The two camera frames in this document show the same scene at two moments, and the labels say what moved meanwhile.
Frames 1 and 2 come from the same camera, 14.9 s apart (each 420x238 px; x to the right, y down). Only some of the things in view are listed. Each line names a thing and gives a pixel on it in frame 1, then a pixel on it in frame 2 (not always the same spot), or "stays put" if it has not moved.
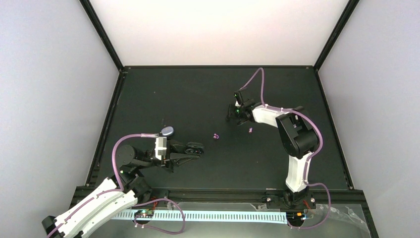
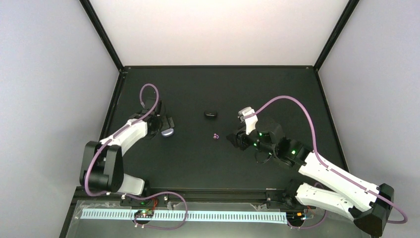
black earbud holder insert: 194,148 -> 210,113
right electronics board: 295,216 stays put
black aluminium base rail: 320,195 stays put
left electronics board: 148,213 stays put
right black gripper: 230,114 -> 238,138
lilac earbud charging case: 167,130 stays put
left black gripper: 173,149 -> 164,125
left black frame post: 103,34 stays put
